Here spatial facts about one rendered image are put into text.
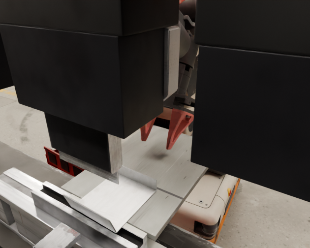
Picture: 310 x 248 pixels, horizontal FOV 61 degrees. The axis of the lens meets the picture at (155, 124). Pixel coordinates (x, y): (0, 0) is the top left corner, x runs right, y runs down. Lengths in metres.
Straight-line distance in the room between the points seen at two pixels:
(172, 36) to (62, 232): 0.28
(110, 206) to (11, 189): 0.20
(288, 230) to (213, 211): 0.59
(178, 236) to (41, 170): 0.39
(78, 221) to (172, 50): 0.27
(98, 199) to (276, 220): 1.58
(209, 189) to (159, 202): 1.16
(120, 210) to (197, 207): 1.06
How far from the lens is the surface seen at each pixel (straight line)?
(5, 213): 0.58
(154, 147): 0.53
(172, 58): 0.25
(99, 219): 0.37
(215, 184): 1.59
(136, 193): 0.42
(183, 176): 0.46
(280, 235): 1.82
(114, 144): 0.28
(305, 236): 1.88
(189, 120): 0.48
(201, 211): 1.43
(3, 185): 0.55
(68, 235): 0.38
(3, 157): 0.83
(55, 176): 0.70
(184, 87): 0.48
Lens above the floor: 1.28
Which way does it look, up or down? 27 degrees down
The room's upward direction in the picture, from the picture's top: straight up
